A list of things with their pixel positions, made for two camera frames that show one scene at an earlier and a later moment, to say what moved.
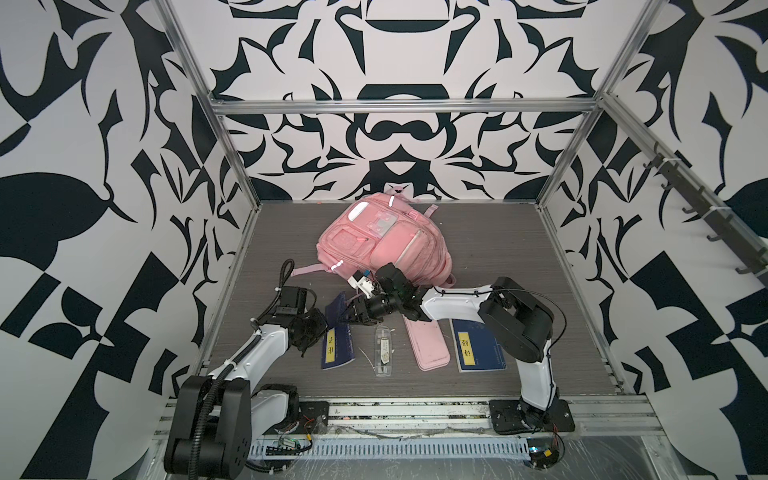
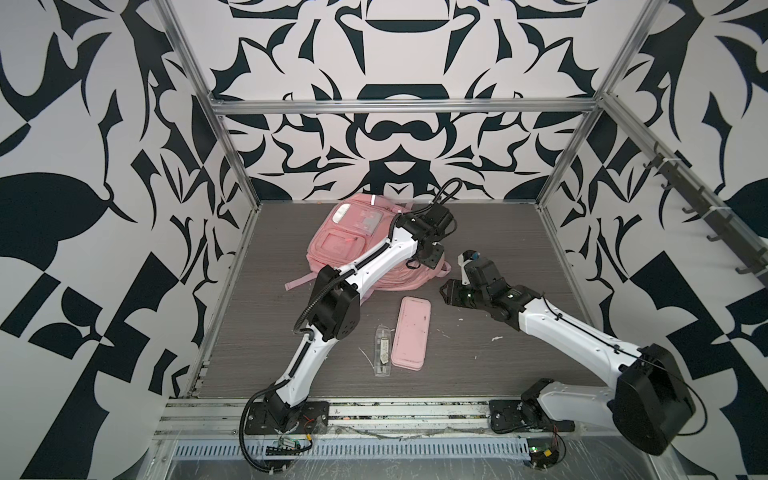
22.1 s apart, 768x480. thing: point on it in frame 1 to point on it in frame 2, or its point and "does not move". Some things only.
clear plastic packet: [382, 351] does not move
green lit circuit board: [543, 452] does not move
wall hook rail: [724, 224] does not move
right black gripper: [361, 311] to [451, 292]
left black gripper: [321, 328] to [439, 250]
